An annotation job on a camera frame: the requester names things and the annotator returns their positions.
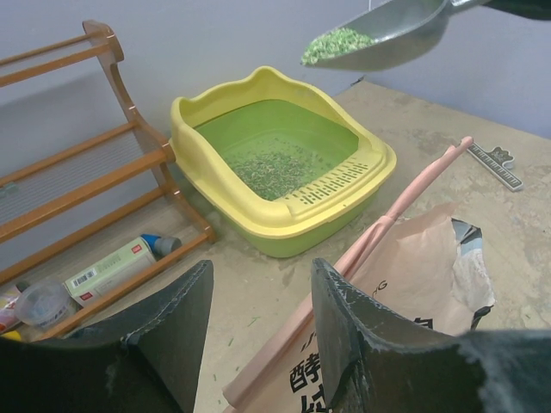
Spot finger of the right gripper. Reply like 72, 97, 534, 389
486, 0, 551, 21

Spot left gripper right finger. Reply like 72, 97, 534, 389
312, 258, 456, 412

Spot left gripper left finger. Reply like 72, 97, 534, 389
72, 260, 214, 412

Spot pink cat litter bag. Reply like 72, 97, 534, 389
223, 137, 496, 412

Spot silver metal scoop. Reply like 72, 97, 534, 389
304, 0, 484, 72

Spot metal bag clip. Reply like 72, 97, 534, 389
467, 143, 523, 192

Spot pale green long box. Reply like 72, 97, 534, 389
64, 237, 156, 307

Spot yellow green litter box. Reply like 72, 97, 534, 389
170, 65, 397, 258

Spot green litter pellets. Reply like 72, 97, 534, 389
300, 28, 375, 65

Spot blue grey bottle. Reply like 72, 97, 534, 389
140, 234, 183, 258

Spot clear plastic cup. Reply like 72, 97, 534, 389
15, 280, 78, 331

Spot yellow small block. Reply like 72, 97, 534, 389
1, 330, 22, 342

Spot pink small package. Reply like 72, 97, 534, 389
0, 286, 21, 334

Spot brown wooden shelf rack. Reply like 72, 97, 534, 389
1, 20, 215, 342

